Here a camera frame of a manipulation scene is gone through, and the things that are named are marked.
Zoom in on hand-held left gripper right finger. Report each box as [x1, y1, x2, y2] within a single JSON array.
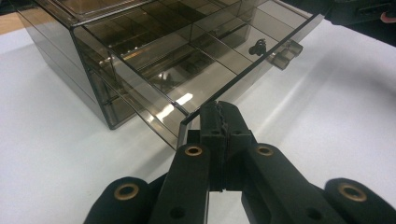
[[218, 100, 257, 191]]

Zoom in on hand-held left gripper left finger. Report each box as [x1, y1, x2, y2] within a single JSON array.
[[199, 101, 226, 191]]

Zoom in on smoky acrylic drawer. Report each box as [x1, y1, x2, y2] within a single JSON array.
[[99, 92, 139, 129], [73, 0, 325, 150], [81, 62, 132, 105]]

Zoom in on small black clip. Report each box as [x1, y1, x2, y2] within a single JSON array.
[[248, 38, 268, 57]]

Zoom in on white table cover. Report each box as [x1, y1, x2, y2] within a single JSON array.
[[0, 18, 396, 224]]

